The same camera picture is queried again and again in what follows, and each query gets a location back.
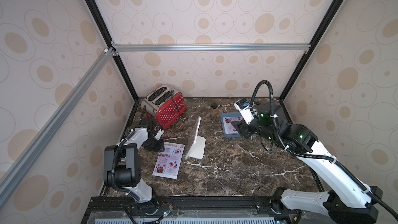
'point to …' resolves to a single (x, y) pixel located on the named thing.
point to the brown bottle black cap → (214, 105)
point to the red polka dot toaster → (166, 103)
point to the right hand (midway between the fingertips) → (243, 116)
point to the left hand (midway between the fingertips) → (164, 146)
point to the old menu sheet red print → (169, 160)
